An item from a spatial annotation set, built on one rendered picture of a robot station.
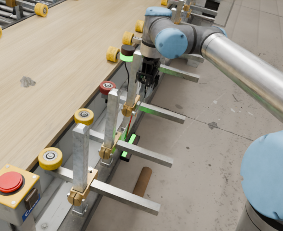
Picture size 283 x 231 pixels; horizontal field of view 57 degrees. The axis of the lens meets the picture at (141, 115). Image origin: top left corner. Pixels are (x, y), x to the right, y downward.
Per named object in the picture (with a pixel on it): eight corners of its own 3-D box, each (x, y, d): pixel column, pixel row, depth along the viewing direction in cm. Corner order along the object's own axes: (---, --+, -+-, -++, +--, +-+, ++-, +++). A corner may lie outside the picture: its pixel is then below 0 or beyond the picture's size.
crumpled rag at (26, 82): (37, 86, 119) (36, 82, 117) (20, 88, 116) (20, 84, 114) (34, 76, 124) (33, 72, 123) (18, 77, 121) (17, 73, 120)
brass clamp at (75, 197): (98, 178, 98) (99, 170, 95) (81, 209, 88) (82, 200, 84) (84, 173, 99) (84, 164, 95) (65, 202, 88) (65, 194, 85)
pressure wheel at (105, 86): (116, 100, 137) (118, 82, 130) (110, 109, 131) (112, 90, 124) (102, 96, 138) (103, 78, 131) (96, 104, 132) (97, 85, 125)
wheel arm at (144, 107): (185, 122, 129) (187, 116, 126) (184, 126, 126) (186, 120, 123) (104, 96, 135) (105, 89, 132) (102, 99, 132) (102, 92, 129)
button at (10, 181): (28, 180, 47) (26, 175, 46) (13, 199, 44) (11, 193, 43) (8, 173, 47) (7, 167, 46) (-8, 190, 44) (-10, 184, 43)
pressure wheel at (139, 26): (141, 31, 180) (143, 33, 188) (144, 19, 178) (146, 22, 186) (133, 29, 181) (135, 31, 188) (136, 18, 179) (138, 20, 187)
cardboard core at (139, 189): (152, 168, 198) (141, 201, 175) (151, 175, 203) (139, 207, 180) (143, 165, 199) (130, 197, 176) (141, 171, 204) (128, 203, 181)
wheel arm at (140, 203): (158, 209, 92) (161, 203, 89) (156, 217, 89) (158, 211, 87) (50, 167, 98) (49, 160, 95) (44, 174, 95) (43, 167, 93)
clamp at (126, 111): (139, 103, 135) (140, 95, 132) (130, 118, 125) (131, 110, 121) (129, 100, 136) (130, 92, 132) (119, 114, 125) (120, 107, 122)
